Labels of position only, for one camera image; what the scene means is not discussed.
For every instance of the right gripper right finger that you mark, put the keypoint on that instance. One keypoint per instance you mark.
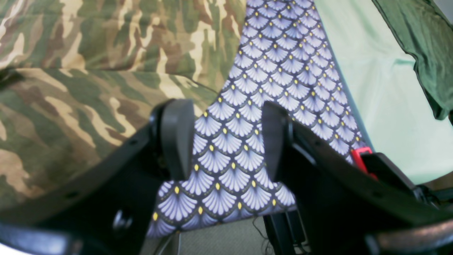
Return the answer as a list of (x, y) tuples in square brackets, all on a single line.
[(344, 210)]

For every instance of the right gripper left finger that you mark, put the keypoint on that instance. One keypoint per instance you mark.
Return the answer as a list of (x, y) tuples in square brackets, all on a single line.
[(107, 210)]

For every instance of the camouflage T-shirt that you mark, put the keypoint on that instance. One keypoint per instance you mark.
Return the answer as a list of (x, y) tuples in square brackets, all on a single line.
[(79, 77)]

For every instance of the red black table clamp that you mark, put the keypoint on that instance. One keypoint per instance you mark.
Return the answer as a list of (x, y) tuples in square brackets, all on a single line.
[(381, 168)]

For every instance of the light green cloth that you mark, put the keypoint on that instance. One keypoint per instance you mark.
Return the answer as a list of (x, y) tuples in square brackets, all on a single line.
[(386, 92)]

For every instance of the purple fan-pattern table cloth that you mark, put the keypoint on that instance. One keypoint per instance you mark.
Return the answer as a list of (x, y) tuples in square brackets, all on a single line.
[(284, 62)]

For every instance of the dark green garment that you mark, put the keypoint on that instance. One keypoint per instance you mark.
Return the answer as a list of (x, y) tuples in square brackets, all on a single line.
[(424, 32)]

